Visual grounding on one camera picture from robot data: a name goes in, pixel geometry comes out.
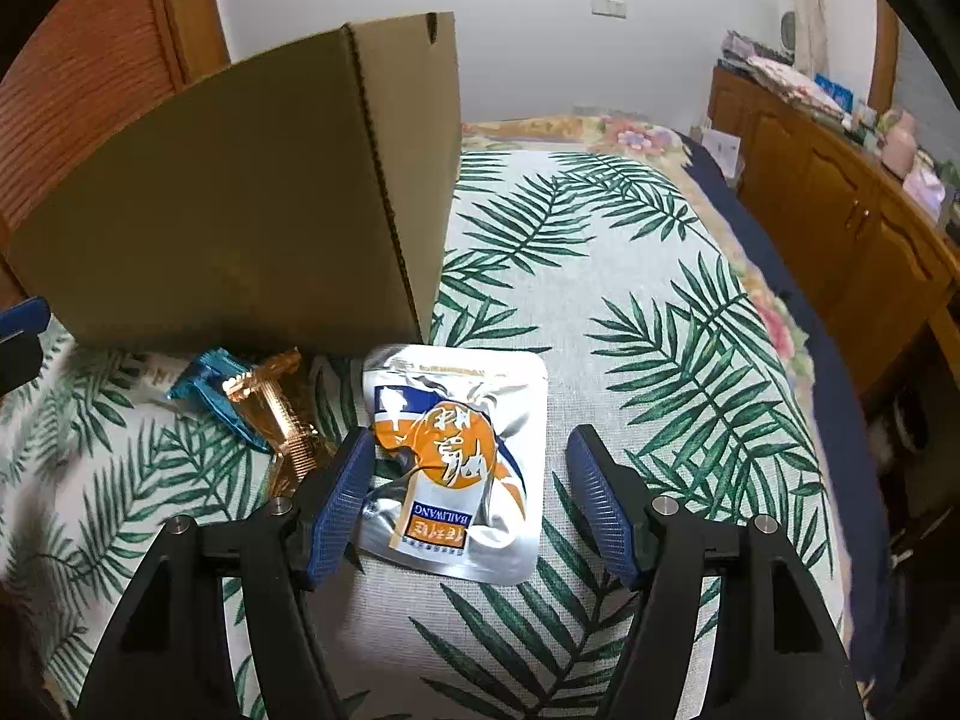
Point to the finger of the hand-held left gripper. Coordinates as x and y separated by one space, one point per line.
15 364
22 317

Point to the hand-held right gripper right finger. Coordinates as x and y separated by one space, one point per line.
604 510

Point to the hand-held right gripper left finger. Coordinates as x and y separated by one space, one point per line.
341 510

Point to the silver packet with orange print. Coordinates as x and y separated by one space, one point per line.
457 420

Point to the brown cardboard box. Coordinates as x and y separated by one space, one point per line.
247 202

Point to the amber gold foil packet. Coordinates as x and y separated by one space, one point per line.
281 420

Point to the blue foil candy wrapper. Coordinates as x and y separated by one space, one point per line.
214 394

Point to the green leaf print blanket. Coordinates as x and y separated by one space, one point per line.
637 277

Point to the wooden louvred wardrobe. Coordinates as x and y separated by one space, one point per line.
90 75

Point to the navy bed sheet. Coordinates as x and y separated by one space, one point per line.
825 390

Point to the floral bed blanket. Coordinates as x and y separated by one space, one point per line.
720 240

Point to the dark waste bin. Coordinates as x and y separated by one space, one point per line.
889 427

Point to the white paper bag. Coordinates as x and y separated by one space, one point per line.
721 154

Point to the wooden sideboard cabinet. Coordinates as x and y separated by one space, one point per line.
840 210

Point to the pink tissue box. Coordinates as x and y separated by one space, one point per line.
926 189

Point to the pile of folded floral cloths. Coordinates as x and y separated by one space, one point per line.
784 79

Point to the pink bottle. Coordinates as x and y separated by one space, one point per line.
898 142

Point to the blue boxes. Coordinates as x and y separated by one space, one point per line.
834 91

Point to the small white fan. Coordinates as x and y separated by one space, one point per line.
789 31

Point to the cream patterned curtain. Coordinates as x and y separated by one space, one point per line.
804 7

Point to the white wall socket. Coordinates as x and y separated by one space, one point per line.
608 5

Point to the wooden window frame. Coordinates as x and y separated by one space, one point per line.
885 60

